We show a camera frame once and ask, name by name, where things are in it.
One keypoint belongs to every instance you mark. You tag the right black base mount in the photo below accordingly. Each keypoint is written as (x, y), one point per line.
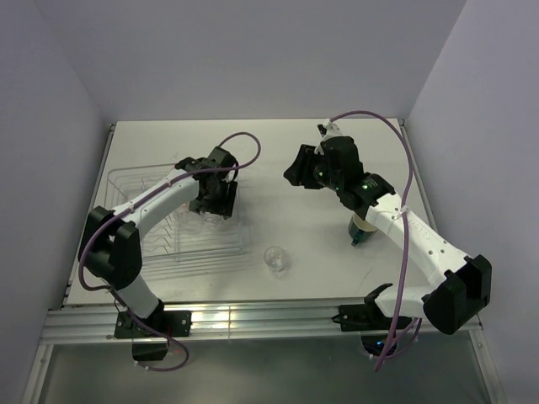
(364, 318)

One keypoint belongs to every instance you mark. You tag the clear wire dish rack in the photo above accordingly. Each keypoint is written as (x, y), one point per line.
(178, 238)

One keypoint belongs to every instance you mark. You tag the teal ceramic mug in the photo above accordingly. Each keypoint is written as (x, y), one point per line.
(360, 231)

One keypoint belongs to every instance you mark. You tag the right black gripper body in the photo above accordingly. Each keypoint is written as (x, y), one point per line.
(316, 174)

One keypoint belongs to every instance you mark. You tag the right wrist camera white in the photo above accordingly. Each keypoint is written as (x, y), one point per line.
(328, 129)

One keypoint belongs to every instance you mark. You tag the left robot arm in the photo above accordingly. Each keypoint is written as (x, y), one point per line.
(111, 245)

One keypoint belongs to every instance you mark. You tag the aluminium mounting rail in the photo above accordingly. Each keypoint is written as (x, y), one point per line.
(90, 317)

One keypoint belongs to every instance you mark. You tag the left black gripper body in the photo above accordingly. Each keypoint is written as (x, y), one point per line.
(220, 202)

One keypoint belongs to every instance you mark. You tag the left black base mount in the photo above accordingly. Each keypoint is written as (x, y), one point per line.
(173, 324)

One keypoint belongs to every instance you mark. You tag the clear glass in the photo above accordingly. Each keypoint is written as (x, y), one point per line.
(275, 258)
(212, 221)

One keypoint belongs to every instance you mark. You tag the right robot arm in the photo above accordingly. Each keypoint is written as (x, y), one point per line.
(459, 286)

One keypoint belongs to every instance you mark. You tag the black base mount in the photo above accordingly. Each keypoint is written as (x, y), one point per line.
(173, 324)
(364, 318)

